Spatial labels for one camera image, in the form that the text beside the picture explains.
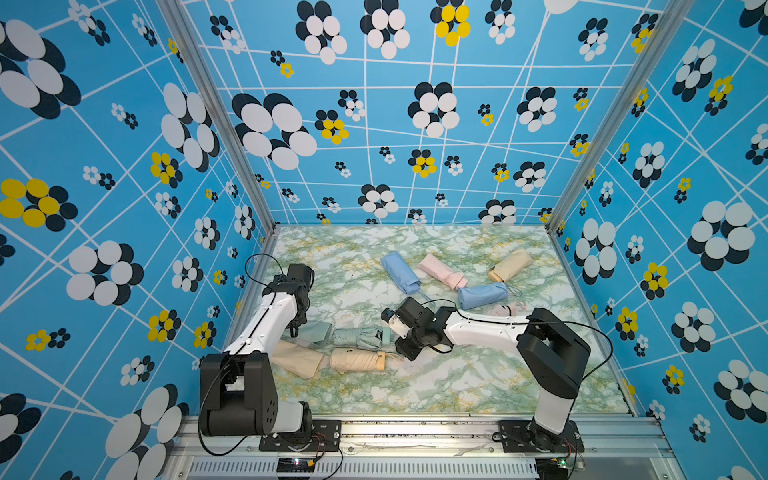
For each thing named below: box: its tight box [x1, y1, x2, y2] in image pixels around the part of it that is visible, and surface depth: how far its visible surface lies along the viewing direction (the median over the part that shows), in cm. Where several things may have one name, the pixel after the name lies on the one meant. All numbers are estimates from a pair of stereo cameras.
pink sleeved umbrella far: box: [418, 254, 469, 290], surface depth 104 cm
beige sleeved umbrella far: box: [488, 249, 534, 283], surface depth 107 cm
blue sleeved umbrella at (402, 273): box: [380, 251, 422, 295], surface depth 104 cm
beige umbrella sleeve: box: [271, 340, 325, 379], surface depth 86 cm
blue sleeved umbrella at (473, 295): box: [457, 282, 509, 310], surface depth 98 cm
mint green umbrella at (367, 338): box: [332, 327, 394, 351], surface depth 88 cm
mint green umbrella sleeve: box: [298, 322, 333, 343], surface depth 89 cm
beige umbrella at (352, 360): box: [330, 349, 404, 375], surface depth 84 cm
